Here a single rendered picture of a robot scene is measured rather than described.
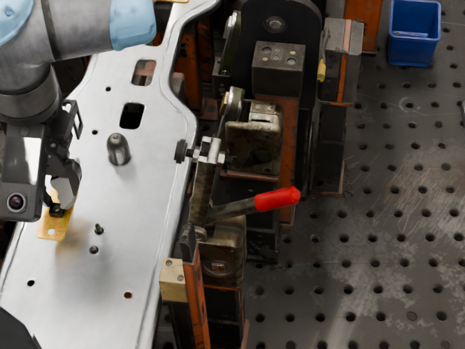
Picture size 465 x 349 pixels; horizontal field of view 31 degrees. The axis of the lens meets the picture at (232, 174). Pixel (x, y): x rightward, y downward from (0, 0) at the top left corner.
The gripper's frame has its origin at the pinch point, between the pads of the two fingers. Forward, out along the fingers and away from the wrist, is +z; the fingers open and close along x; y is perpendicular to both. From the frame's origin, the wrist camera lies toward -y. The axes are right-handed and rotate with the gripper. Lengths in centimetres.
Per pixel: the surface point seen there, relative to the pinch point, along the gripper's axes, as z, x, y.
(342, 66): 0.2, -35.4, 29.5
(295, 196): -9.5, -31.3, -0.5
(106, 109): 5.1, -1.0, 20.8
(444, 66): 35, -56, 64
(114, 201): 5.1, -6.1, 4.9
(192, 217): -4.2, -18.9, -1.8
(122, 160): 4.0, -5.8, 11.2
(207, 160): -16.4, -21.4, -1.7
